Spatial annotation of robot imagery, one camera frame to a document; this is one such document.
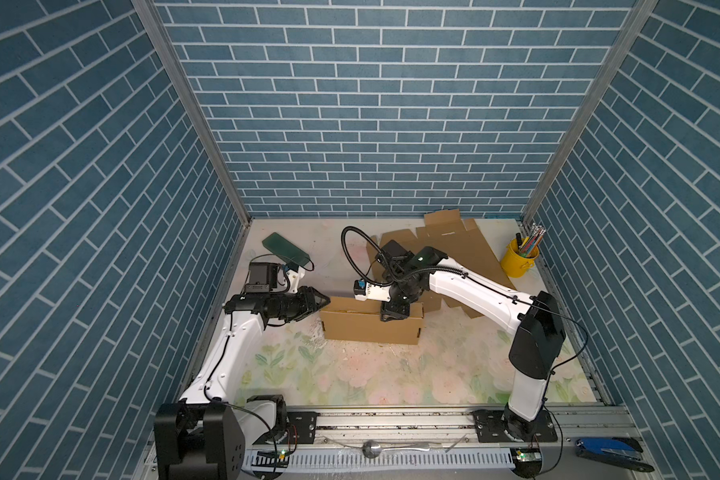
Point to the metal spoon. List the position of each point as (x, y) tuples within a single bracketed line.
[(372, 449)]

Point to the blue black pliers tool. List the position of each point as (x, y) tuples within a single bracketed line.
[(621, 452)]

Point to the cardboard box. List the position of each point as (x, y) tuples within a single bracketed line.
[(348, 319), (456, 252)]

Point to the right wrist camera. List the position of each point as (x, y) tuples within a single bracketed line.
[(364, 290)]

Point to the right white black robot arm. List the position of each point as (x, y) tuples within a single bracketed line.
[(532, 322)]

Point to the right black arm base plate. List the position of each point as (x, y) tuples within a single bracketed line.
[(502, 425)]

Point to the yellow pen cup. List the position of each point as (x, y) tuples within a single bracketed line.
[(516, 265)]

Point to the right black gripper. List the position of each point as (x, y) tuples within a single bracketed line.
[(389, 311)]

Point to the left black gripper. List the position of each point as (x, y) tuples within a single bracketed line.
[(306, 302)]

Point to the white slotted cable duct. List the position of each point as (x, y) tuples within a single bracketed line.
[(345, 460)]

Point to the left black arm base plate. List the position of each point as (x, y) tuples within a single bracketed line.
[(297, 427)]

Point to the green rectangular sponge block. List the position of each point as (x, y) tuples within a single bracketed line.
[(288, 252)]

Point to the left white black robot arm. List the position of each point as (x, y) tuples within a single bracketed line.
[(203, 435)]

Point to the pens in cup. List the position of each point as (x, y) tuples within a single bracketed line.
[(528, 244)]

